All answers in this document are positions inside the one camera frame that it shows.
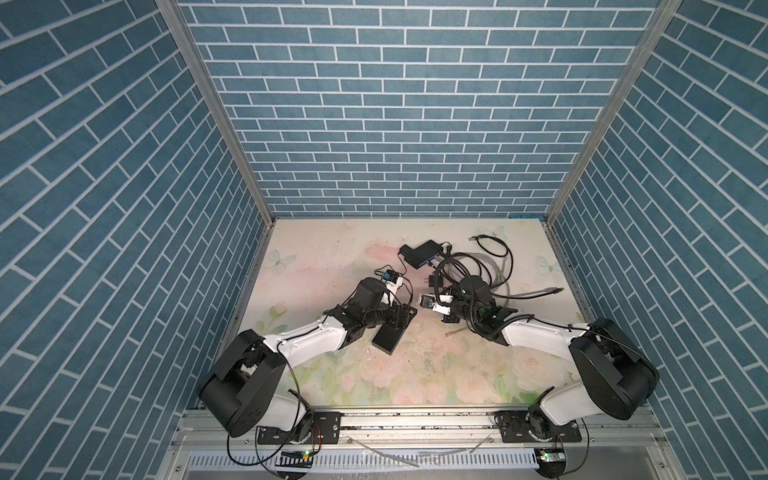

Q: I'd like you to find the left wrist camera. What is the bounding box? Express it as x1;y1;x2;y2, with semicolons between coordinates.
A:
381;270;404;295

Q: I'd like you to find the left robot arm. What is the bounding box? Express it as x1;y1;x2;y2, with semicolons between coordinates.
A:
198;271;417;442

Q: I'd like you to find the long black switch box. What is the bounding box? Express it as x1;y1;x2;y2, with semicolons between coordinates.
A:
372;323;408;355

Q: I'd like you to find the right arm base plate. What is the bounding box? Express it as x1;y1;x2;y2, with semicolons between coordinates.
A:
492;410;582;443

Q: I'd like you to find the aluminium front rail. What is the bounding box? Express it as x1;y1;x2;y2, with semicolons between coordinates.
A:
170;405;667;451

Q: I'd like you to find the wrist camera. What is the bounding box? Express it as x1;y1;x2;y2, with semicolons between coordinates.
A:
419;294;453;315
381;270;404;295

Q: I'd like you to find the black network switch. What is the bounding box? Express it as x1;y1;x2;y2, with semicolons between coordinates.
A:
398;240;443;269

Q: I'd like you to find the black wall plug adapter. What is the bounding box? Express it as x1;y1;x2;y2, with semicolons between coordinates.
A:
374;253;414;304

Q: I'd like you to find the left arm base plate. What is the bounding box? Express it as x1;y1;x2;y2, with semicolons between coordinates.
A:
256;411;342;445

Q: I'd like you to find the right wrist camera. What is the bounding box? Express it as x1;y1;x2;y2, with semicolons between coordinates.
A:
419;294;453;315

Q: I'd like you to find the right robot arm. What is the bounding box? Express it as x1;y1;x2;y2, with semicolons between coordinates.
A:
432;275;660;439

